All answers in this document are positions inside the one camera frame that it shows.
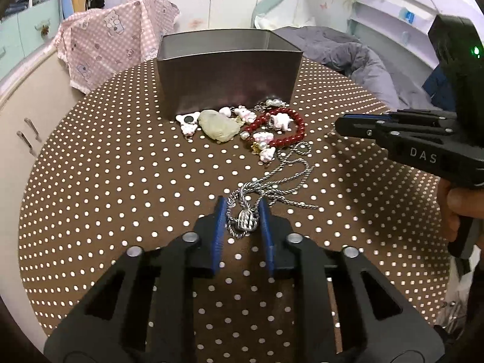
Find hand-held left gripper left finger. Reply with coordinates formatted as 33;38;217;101
43;197;229;363

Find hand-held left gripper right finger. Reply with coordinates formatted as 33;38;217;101
258;200;445;363

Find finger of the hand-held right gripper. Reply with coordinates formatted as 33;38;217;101
335;114;405;150
376;109;458;134

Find silver chain necklace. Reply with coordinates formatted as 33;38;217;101
226;142;320;240

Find red bead bracelet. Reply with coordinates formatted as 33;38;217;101
241;108;306;148

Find white cat charm bracelet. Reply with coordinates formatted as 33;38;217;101
219;106;293;163

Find pearl brooch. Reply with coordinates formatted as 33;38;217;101
254;98;287;112

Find pale green stone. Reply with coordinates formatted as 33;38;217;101
198;110;240;143

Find white panda charm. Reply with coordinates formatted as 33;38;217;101
176;112;200;137

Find grey metal box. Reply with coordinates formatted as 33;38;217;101
156;29;304;119

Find person's right hand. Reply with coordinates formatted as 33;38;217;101
438;179;469;243

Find blue and yellow jacket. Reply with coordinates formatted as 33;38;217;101
423;60;456;112

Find grey duvet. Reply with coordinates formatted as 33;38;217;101
272;26;435;110

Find brown polka dot tablecloth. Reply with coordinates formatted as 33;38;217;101
18;57;452;363

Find white floral pillow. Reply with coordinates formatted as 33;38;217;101
254;14;276;31

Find shiny metal object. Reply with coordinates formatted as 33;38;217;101
435;299;469;333

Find pink bear print cloth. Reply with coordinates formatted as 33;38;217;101
53;0;181;95

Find cream cabinet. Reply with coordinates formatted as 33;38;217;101
0;51;95;299

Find mint drawer unit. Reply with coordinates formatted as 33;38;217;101
0;0;63;80

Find folded jeans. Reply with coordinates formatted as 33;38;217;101
0;0;31;19

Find white wall shelf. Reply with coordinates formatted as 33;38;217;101
348;0;435;80

